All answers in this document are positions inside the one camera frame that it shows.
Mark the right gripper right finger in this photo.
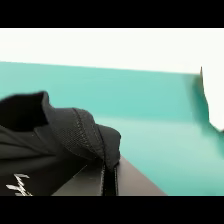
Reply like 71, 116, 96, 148
113, 155, 168, 197

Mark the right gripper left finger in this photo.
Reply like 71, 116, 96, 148
52, 160, 106, 197

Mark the white garment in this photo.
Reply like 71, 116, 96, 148
199, 65, 224, 133

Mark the black T-shirt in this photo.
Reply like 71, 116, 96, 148
0, 90, 122, 197

